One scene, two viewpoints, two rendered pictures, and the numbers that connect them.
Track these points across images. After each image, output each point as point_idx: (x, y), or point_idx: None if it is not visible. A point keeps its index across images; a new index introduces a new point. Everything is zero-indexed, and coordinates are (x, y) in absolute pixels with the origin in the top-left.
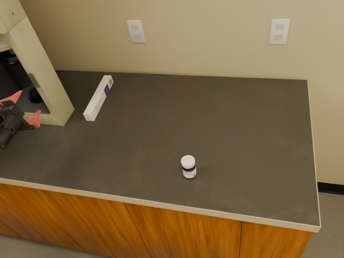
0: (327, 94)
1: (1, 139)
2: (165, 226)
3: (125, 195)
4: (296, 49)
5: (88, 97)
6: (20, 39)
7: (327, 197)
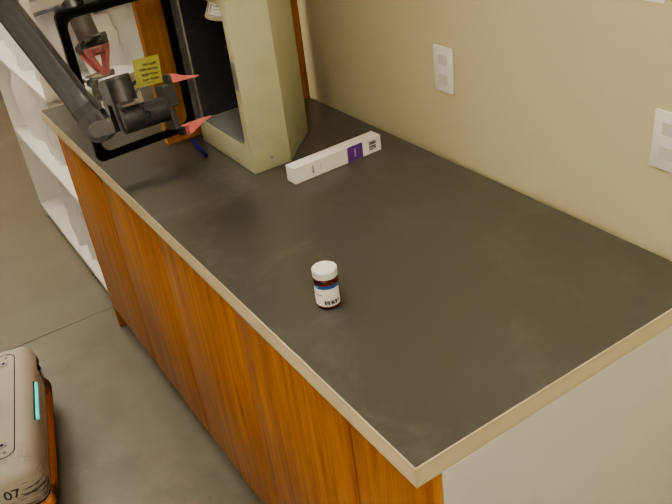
0: None
1: (127, 116)
2: (276, 398)
3: (223, 282)
4: None
5: None
6: (235, 6)
7: None
